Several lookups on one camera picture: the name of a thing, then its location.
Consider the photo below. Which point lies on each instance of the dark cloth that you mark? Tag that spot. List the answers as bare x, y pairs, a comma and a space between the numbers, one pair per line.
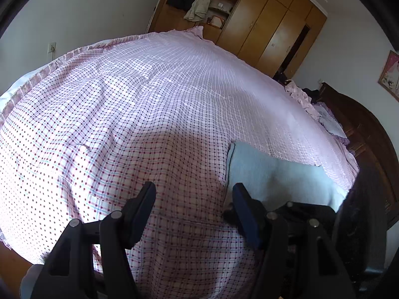
311, 95

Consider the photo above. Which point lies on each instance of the framed wall poster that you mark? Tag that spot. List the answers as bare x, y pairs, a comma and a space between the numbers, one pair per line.
391, 74

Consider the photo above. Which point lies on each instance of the light blue pants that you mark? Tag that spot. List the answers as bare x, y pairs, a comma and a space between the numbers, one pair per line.
274, 174

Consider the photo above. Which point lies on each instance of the lilac ruffled pillow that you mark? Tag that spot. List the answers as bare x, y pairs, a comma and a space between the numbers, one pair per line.
330, 123

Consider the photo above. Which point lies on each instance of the dark wooden headboard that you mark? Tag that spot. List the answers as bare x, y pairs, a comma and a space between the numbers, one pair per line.
367, 130

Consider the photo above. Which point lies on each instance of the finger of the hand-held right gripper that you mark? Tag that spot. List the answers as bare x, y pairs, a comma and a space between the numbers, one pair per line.
305, 210

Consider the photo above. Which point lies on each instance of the beige hanging jacket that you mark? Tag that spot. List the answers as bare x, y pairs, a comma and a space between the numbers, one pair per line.
199, 4

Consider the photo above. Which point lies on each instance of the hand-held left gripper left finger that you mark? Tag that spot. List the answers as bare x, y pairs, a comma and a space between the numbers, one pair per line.
146, 201

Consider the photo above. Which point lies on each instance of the pink plaid bedspread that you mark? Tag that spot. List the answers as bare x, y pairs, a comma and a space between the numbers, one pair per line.
140, 115

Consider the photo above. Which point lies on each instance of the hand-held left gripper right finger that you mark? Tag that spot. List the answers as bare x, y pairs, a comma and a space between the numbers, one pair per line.
246, 213

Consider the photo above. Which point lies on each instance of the wooden wardrobe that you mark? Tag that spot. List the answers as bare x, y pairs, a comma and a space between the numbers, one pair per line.
258, 21

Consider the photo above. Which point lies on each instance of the pink ruffled pillow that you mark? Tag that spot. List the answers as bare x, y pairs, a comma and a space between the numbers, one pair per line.
297, 95

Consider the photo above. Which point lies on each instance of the white wall outlet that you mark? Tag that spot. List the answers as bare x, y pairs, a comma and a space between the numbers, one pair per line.
51, 47

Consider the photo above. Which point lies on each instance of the small picture frame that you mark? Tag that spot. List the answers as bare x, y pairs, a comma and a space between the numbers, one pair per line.
215, 21

